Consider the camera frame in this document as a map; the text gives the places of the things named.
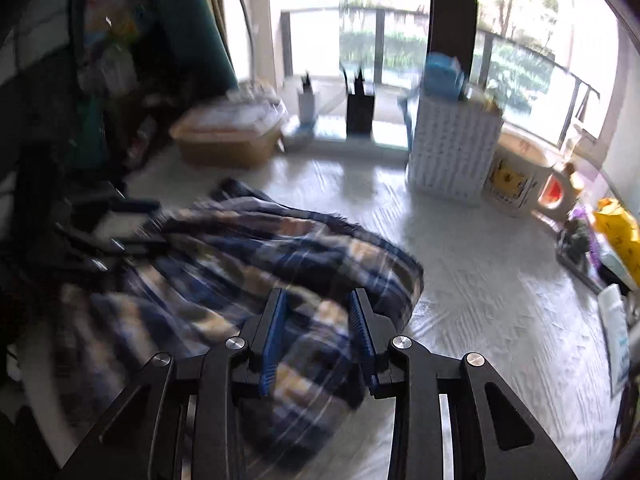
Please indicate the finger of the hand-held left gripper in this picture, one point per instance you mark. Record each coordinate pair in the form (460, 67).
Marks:
(130, 249)
(137, 206)

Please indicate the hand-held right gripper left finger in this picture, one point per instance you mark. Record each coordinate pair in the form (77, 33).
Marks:
(274, 347)

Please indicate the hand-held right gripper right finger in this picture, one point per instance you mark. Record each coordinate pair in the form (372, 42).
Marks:
(361, 340)

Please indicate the blue plaid shirt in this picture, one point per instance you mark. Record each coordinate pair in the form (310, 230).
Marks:
(240, 270)

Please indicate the brown lunch box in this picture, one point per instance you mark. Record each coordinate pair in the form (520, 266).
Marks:
(227, 132)

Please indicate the white textured tablecloth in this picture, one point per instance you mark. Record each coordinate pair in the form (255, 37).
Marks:
(475, 285)

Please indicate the teal curtain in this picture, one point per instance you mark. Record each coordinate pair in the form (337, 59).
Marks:
(195, 20)

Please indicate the white charger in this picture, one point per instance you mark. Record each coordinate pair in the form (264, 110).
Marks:
(307, 102)

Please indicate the white perforated basket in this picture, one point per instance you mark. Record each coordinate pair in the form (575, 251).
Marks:
(452, 152)

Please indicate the cream bear mug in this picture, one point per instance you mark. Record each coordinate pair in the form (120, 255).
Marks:
(517, 175)

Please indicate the small green ornament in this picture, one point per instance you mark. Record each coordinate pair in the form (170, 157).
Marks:
(577, 240)

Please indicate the small figure mug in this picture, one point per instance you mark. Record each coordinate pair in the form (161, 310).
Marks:
(562, 192)

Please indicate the white cream tube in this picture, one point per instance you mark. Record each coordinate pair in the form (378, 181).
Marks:
(616, 340)

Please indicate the blue item in basket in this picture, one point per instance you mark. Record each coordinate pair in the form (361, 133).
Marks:
(442, 77)

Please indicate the yellow snack packet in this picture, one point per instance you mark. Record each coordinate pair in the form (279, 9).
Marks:
(620, 232)

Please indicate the balcony railing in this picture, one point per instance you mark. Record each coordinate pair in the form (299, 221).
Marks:
(530, 65)

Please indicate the dark window post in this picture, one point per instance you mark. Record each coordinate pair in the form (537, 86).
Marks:
(452, 10)

